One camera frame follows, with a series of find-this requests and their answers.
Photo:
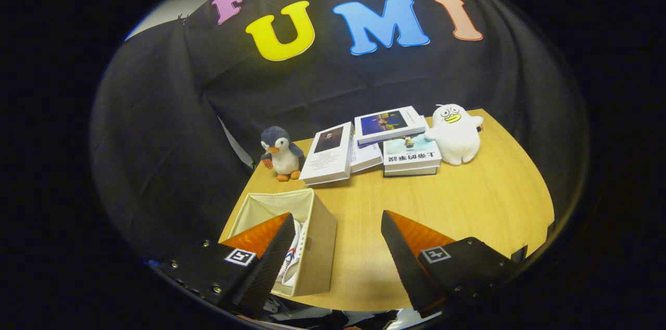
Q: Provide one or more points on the black backdrop cloth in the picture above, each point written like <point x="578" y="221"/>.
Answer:
<point x="171" y="137"/>

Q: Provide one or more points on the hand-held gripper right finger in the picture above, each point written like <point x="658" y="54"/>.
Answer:
<point x="406" y="262"/>

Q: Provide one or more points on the plain white book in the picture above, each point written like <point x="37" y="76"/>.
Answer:
<point x="367" y="155"/>

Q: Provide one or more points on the book with blue photo cover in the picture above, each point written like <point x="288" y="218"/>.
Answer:
<point x="390" y="123"/>

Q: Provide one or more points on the grey penguin plush toy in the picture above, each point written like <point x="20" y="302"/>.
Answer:
<point x="283" y="155"/>

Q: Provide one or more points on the white book with portrait cover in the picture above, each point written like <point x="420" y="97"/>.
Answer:
<point x="328" y="158"/>

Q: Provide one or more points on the book with teal landscape cover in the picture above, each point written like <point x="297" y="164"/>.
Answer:
<point x="411" y="150"/>

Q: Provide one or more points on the thick white-edged book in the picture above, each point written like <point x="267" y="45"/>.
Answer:
<point x="411" y="172"/>

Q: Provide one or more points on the beige fabric storage box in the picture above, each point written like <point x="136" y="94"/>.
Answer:
<point x="320" y="246"/>

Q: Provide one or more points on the white duck plush toy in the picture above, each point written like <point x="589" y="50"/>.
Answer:
<point x="455" y="135"/>

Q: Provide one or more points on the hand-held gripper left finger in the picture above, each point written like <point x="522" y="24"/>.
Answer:
<point x="270" y="262"/>

